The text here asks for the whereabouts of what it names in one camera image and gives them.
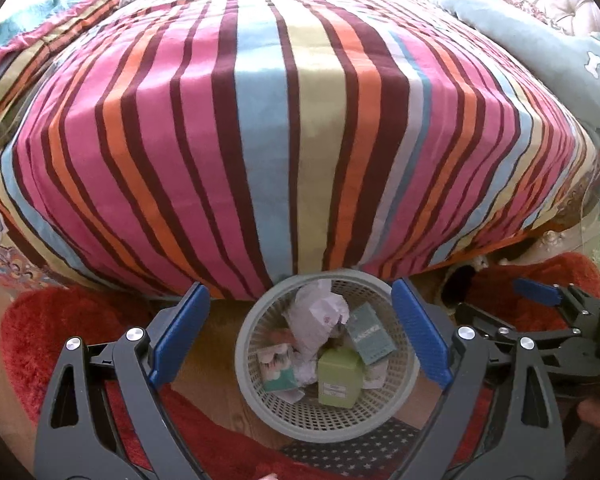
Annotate red shaggy rug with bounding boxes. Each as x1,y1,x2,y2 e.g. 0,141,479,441
0,252,600,480

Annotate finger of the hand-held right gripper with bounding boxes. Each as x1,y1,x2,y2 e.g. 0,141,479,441
512,277,600,333
453,302,600,376

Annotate cream carved bed frame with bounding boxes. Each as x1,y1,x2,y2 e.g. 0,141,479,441
500,195,600,267

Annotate large white paper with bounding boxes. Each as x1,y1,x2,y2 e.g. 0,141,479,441
286,280,351,356

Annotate teal green box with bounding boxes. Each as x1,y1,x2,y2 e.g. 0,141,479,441
257,345,299,393

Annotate light blue long pillow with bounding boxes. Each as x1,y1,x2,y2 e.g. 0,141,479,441
425,0,600,131

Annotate light green cardboard box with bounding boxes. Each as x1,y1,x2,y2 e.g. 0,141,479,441
317,347,366,408

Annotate grey plastic mesh basket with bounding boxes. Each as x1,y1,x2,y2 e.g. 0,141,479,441
235,268,421,443

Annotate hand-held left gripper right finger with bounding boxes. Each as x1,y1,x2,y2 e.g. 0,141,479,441
387,277,566,480

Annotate small white paper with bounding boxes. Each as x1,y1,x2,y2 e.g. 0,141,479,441
292,353,321,386

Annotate grey-blue cardboard box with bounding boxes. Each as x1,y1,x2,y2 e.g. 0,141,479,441
347,302,398,366

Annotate folded patterned duvet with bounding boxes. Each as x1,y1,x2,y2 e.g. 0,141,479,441
0,0,206,76

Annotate striped bed sheet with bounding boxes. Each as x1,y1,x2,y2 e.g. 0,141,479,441
0,0,600,301

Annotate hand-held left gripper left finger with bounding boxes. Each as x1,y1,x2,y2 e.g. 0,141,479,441
34,281,212,480

